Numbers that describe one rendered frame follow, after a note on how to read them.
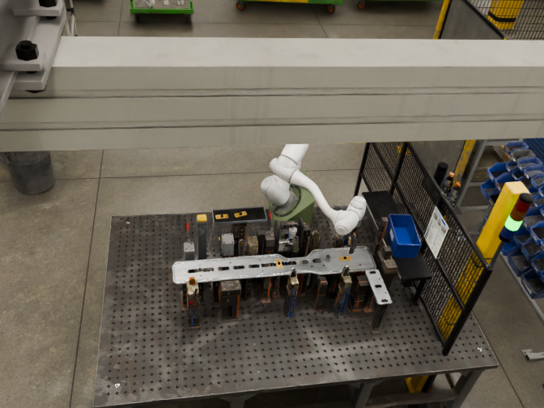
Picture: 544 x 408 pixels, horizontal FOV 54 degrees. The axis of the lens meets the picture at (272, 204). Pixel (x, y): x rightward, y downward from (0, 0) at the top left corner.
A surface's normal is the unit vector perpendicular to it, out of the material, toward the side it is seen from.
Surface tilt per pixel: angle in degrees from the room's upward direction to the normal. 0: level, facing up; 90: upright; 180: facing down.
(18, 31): 0
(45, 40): 0
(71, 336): 0
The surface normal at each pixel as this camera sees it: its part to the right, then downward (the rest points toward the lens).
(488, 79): 0.15, 0.66
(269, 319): 0.08, -0.75
